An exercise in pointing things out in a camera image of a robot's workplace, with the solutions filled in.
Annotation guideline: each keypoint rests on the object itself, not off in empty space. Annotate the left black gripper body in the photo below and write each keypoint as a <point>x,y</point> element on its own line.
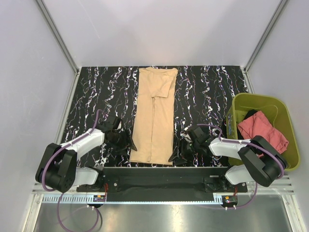
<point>119,142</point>

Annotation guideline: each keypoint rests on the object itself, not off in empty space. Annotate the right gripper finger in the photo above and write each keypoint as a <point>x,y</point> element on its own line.
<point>175,154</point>
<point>181,162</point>

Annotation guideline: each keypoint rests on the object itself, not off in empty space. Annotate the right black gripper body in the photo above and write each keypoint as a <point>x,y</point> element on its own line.
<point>188,150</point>

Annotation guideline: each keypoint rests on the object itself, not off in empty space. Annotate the beige t shirt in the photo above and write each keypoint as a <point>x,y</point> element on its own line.
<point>153,129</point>

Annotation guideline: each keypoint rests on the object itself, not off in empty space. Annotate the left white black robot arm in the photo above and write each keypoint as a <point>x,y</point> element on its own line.
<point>58,168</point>

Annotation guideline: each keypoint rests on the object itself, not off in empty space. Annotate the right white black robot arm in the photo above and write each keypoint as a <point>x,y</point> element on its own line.
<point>261,162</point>

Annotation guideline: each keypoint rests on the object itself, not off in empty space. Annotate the left small controller board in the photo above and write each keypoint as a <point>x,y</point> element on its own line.
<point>99,198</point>

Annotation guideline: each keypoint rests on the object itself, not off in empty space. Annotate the small controller board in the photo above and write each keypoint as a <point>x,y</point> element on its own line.
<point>99,198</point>
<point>230,199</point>

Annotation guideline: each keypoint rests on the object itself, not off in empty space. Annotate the right small controller board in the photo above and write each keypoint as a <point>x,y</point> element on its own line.
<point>230,199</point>

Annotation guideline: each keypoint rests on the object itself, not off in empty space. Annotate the black t shirt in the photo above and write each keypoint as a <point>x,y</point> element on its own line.
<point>250,113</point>

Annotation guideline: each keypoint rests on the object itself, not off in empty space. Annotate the pink t shirt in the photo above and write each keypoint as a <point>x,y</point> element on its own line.
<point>258,124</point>

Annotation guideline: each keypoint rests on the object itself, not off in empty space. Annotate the olive green plastic bin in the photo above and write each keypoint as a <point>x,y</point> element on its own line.
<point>278,115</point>

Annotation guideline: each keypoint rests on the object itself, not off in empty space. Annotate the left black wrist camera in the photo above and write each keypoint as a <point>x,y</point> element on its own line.
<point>113,123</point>

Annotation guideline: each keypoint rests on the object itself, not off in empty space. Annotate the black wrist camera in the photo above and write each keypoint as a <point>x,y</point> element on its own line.
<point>197,135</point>
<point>113,123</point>

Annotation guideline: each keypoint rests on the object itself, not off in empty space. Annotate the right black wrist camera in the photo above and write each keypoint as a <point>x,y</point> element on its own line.
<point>197,135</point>

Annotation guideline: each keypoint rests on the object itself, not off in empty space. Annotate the left aluminium corner post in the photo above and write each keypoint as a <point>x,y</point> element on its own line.
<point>55,32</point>

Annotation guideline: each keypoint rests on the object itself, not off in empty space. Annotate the aluminium corner post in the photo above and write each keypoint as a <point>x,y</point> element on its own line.
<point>55,32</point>
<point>266,33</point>

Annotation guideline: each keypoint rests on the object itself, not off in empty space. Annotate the aluminium frame rail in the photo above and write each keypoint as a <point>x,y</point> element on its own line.
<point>147,196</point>

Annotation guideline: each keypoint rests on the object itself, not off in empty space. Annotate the right aluminium corner post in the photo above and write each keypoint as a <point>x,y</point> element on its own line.
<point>266,33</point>

